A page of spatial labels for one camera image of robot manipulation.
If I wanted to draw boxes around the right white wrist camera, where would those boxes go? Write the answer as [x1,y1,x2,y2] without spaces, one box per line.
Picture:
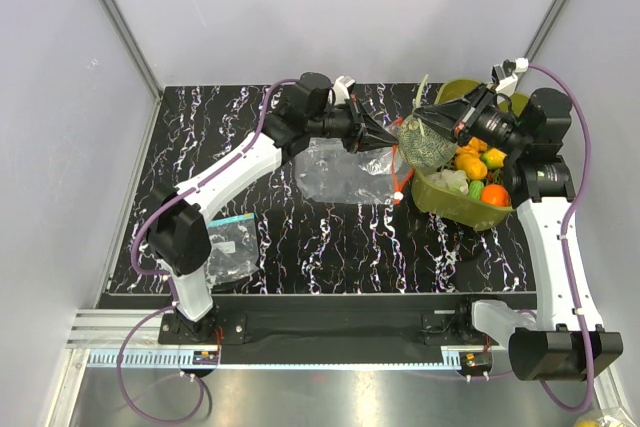
[491,57,529,97]

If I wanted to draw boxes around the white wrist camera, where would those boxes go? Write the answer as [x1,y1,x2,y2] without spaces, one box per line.
[491,57,529,97]
[331,76,356,106]

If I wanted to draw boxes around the green netted melon toy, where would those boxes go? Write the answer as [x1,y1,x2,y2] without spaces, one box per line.
[397,114,457,171]

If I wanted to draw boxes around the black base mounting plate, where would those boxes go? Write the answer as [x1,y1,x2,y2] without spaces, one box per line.
[159,294,487,367]

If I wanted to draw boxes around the small orange tangerine toy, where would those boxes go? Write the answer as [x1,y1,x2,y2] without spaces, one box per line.
[480,184,511,207]

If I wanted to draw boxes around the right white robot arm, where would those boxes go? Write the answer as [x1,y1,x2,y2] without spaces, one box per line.
[414,85,623,381]

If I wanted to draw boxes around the blue zip clear bag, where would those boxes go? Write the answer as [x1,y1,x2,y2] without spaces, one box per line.
[205,213,259,291]

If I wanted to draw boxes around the red zip clear bag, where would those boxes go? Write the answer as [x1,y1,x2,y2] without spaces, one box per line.
[293,139,413,205]

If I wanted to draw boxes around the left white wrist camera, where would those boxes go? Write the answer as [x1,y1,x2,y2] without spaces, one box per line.
[331,76,356,106]

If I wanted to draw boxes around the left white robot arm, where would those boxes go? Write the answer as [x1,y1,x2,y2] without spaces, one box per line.
[135,72,398,343]

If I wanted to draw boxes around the orange ginger root toy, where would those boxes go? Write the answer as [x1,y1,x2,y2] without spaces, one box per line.
[456,137,489,157]

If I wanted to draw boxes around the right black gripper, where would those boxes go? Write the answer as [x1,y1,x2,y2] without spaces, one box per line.
[413,83,529,157]

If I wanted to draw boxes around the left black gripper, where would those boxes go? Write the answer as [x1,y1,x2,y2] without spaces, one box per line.
[308,95,398,155]

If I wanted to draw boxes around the green cucumber toy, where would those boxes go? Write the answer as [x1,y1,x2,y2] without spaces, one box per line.
[467,180,485,200]

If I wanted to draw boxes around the orange fruit toy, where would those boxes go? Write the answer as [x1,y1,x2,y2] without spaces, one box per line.
[455,154,488,181]

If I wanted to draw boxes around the bright green apple toy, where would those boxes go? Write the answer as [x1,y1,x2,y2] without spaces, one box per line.
[497,92,529,116]

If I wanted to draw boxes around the olive green plastic basket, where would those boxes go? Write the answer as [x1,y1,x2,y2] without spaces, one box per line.
[411,78,529,231]

